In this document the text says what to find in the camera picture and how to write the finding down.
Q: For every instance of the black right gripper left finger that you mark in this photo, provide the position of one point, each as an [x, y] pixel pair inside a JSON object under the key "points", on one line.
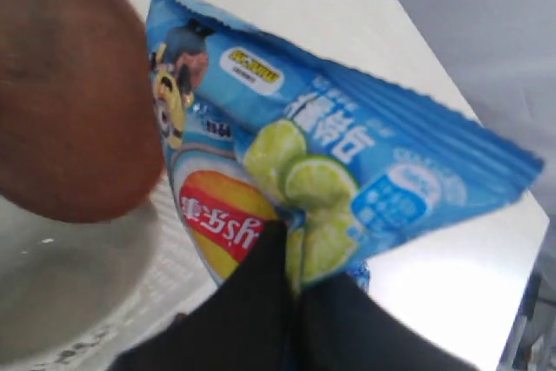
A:
{"points": [[243, 325]]}

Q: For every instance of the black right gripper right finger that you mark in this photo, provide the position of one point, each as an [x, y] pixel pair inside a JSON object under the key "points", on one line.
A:
{"points": [[340, 328]]}

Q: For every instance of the blue chips bag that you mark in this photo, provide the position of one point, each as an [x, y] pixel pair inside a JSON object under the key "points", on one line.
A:
{"points": [[253, 128]]}

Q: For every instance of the brown wooden plate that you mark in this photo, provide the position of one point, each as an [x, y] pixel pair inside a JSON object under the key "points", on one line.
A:
{"points": [[79, 141]]}

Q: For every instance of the white perforated plastic basket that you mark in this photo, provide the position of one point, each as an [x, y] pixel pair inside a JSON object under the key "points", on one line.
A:
{"points": [[175, 282]]}

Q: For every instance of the white speckled ceramic bowl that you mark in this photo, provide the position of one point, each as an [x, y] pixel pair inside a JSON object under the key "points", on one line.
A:
{"points": [[60, 280]]}

